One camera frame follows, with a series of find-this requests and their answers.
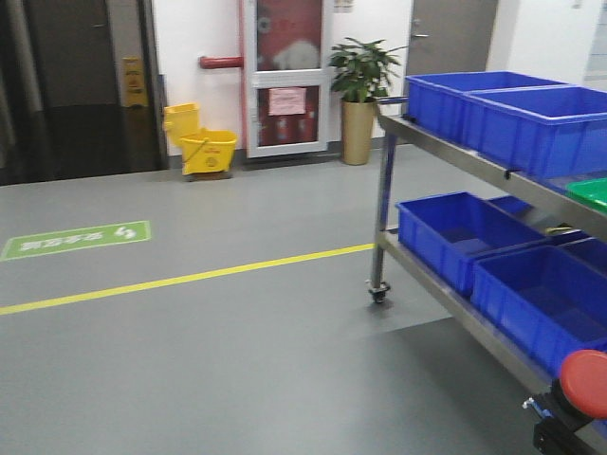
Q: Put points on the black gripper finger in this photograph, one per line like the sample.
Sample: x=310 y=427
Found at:
x=551 y=436

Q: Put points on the red mushroom push button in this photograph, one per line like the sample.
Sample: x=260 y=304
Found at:
x=577 y=396

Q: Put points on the blue bin cart bottom front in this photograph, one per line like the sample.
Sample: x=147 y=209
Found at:
x=547 y=301

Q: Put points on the blue bin cart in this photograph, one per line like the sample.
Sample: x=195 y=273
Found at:
x=546 y=132
x=436 y=102
x=452 y=232
x=547 y=301

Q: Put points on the steel cart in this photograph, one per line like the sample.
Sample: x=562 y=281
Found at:
x=531 y=189

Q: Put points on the blue bin cart bottom rear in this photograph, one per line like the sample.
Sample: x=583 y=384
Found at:
x=452 y=232

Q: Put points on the green plastic tray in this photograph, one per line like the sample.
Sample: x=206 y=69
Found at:
x=591 y=193

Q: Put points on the blue bin cart top front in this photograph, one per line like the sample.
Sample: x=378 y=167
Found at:
x=546 y=132

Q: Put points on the blue bin cart top rear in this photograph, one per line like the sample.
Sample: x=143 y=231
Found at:
x=436 y=102

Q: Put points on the potted plant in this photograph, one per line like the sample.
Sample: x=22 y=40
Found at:
x=362 y=75

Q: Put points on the yellow mop bucket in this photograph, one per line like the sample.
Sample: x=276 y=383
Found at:
x=202 y=150

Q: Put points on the fire hydrant cabinet door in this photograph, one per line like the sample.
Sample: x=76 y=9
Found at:
x=285 y=97

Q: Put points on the yellow wet floor sign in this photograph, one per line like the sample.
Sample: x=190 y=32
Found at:
x=134 y=83

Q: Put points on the green floor sign sticker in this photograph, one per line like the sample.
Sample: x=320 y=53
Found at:
x=55 y=242

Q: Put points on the red wall pipe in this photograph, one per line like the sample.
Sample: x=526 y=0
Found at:
x=211 y=63

